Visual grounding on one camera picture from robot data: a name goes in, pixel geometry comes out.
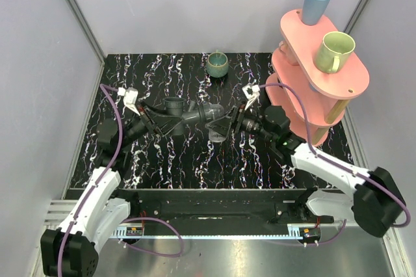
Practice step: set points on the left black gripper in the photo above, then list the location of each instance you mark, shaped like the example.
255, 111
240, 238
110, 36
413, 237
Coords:
145, 118

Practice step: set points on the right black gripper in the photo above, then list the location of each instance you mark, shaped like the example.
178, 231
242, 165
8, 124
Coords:
221, 125

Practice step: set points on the dark grey pipe tee fitting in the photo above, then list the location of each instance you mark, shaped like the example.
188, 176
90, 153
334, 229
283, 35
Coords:
175, 106

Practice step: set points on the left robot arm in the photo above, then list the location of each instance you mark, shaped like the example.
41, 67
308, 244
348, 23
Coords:
73, 248

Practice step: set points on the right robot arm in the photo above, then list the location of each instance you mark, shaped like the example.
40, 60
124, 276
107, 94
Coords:
370, 198

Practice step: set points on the teal ceramic bowl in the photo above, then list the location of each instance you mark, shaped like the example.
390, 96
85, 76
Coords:
217, 65

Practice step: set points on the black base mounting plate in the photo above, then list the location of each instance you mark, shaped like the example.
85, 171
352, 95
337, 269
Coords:
275, 205

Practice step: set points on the pink three-tier shelf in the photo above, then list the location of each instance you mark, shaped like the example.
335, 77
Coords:
313, 100

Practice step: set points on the green ceramic mug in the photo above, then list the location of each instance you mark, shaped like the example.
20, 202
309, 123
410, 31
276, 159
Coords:
334, 51

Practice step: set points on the blue plastic cup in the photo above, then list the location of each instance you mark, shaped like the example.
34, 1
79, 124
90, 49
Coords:
313, 10

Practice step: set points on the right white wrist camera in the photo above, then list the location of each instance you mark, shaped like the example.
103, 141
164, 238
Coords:
252, 93

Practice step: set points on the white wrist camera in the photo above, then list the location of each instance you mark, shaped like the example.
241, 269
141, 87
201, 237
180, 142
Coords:
252, 93
129, 98

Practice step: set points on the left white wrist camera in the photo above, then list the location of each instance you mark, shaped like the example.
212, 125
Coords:
129, 98

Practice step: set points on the aluminium rail frame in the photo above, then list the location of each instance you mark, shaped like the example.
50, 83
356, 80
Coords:
217, 228

